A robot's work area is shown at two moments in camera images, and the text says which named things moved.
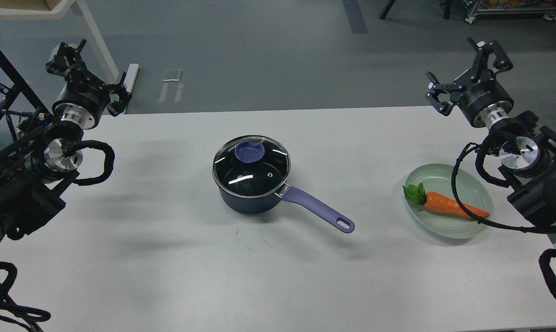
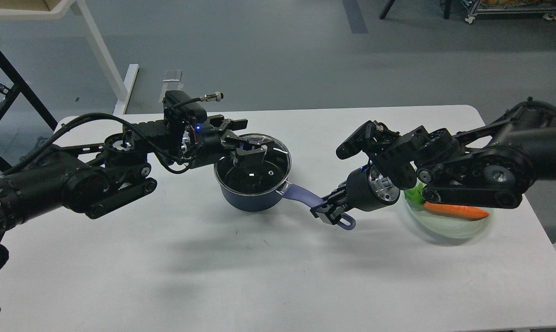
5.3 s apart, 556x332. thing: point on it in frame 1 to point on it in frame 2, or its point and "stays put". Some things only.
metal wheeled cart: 552,9 stays put
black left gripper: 84,98 to 202,145
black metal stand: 21,85 stays put
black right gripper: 485,102 to 365,189
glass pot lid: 252,166 stays put
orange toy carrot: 437,202 stays put
